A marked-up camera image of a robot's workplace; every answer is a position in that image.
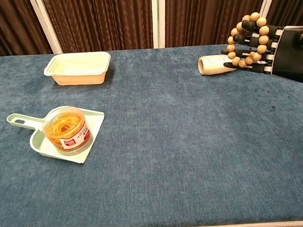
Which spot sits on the mint green dustpan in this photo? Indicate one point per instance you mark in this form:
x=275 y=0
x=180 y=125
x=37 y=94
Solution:
x=97 y=119

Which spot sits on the dark brown pleated curtain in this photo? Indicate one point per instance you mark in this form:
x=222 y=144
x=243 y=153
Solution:
x=98 y=22
x=9 y=27
x=290 y=4
x=207 y=16

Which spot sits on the cream squeeze bottle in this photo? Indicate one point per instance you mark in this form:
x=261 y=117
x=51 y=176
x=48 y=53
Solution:
x=212 y=64

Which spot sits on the clear jar of rubber bands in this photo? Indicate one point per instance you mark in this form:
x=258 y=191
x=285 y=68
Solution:
x=66 y=128

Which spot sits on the white frame post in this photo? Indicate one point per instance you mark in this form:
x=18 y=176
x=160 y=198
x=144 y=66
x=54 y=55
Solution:
x=269 y=3
x=159 y=19
x=45 y=25

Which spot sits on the blue table cloth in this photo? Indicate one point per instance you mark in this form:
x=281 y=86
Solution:
x=168 y=143

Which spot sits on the cream plastic tray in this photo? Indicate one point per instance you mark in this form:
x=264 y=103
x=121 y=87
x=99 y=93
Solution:
x=78 y=77

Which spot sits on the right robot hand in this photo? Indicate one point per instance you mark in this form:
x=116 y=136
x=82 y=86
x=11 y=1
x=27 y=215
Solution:
x=290 y=55

